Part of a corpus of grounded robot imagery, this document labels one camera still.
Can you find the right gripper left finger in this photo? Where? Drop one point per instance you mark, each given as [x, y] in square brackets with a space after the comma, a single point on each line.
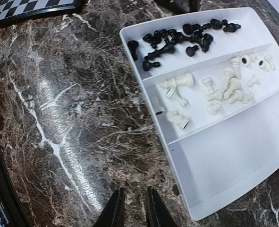
[113, 213]

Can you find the white chess pieces pile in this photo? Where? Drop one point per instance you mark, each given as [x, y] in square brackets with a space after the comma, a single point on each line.
[232, 91]

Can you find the black chess pieces pile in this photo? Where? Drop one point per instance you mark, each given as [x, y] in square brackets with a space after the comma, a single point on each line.
[164, 41]

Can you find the white divided plastic tray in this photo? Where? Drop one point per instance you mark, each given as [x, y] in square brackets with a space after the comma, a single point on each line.
[217, 158]

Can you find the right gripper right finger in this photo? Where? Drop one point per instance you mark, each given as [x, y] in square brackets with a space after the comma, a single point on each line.
[157, 214]

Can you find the black and grey chessboard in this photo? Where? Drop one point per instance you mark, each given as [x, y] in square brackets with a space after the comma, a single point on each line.
[14, 9]

